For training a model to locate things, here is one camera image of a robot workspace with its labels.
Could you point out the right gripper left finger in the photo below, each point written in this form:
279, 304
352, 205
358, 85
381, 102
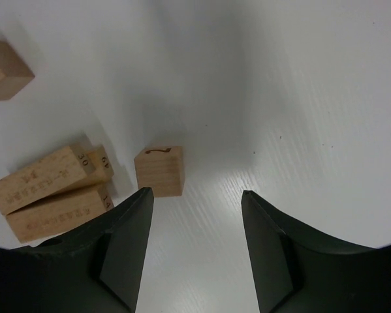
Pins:
96, 267

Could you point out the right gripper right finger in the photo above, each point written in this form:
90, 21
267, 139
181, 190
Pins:
297, 268

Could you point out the long wood block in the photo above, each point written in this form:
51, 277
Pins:
44, 177
60, 213
103, 168

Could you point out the small wood cube block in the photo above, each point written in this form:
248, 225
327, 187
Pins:
162, 170

